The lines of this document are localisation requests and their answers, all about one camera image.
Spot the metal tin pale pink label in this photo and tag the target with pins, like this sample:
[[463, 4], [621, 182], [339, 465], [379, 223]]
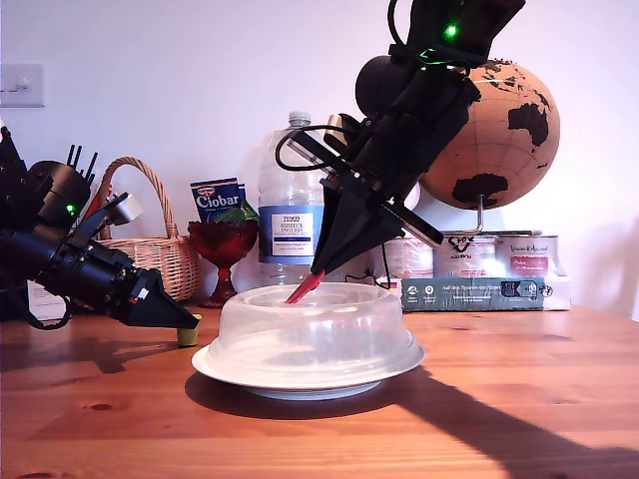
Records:
[[414, 259]]

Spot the cork globe on metal stand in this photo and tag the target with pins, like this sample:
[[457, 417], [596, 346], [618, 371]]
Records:
[[514, 149]]

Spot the green foil packet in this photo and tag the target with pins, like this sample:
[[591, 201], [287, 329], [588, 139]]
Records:
[[242, 214]]

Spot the large clear water bottle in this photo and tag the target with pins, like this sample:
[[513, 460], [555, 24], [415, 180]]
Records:
[[292, 224]]

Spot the metal tin script lettering label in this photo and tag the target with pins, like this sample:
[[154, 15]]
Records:
[[526, 259]]

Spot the red stick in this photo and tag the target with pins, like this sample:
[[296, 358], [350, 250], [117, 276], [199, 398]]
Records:
[[105, 192]]

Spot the red glass goblet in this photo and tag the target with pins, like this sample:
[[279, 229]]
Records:
[[222, 244]]

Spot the green coffee capsule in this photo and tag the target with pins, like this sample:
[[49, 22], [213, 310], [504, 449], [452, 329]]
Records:
[[190, 338]]

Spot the metal tin black scrawl label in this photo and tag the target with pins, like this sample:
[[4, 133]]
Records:
[[464, 259]]

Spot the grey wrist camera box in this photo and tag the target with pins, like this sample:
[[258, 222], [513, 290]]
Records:
[[127, 209]]

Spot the black stick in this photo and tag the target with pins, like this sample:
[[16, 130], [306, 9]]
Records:
[[71, 157], [91, 164]]

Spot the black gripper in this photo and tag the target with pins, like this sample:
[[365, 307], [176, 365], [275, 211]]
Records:
[[399, 154], [90, 269]]

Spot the blue Ciobar box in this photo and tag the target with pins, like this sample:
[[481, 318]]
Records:
[[214, 199], [241, 192]]

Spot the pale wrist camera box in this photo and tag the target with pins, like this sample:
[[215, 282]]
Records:
[[338, 127]]

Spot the white printed carton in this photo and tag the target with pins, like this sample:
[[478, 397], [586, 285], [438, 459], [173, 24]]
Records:
[[37, 299]]

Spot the white ceramic plate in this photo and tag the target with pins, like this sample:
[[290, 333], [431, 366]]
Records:
[[224, 369]]

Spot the white light switch plate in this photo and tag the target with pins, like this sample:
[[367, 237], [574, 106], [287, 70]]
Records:
[[22, 87]]

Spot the clear plastic dome pink tab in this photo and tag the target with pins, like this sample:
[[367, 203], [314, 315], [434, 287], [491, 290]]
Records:
[[259, 324]]

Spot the white round security camera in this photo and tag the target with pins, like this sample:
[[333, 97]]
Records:
[[413, 199]]

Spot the teal and white game box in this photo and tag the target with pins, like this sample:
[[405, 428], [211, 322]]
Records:
[[469, 295]]

